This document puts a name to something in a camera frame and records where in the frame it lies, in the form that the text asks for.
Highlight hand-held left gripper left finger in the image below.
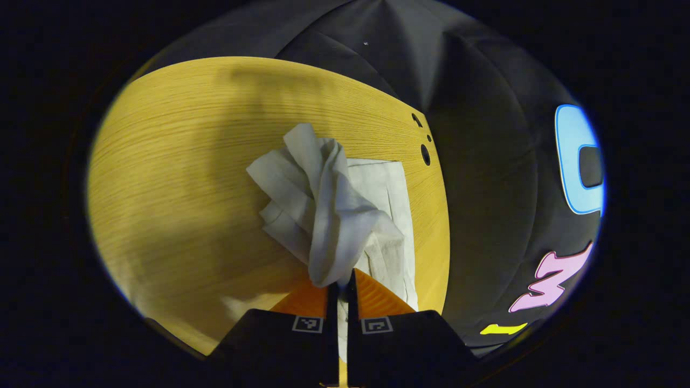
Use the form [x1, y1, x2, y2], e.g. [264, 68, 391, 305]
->
[208, 280, 339, 388]

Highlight black backdrop cloth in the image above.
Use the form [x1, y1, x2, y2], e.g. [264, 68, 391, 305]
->
[129, 0, 607, 359]

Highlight white jeans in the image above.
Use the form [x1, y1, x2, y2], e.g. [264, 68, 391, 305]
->
[246, 123, 420, 363]

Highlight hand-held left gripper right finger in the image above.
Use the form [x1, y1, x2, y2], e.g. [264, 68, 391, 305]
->
[347, 268, 480, 388]

